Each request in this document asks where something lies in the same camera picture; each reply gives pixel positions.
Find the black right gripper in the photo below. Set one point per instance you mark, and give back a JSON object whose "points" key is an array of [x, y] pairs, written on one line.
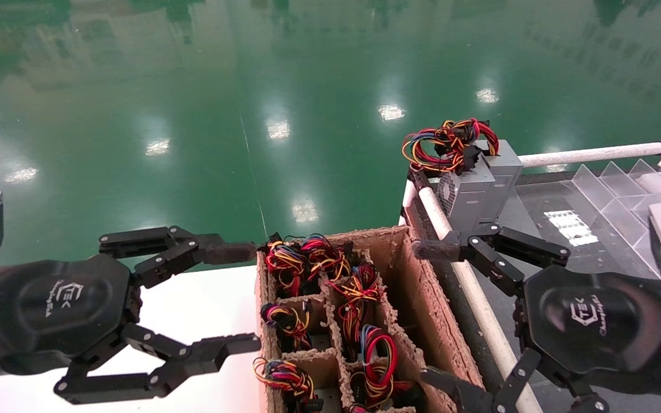
{"points": [[594, 321]]}

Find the brown cardboard divider box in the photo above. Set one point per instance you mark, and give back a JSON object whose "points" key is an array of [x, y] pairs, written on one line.
{"points": [[422, 298]]}

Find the small white block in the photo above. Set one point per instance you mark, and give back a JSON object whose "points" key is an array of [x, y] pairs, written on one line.
{"points": [[654, 182]]}

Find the white table leg pipe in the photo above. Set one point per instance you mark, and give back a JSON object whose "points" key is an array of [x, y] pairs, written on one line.
{"points": [[406, 201]]}

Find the clear acrylic divider tray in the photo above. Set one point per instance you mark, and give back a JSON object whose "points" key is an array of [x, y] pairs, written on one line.
{"points": [[623, 195]]}

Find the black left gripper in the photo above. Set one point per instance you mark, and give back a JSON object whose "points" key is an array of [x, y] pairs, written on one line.
{"points": [[55, 310]]}

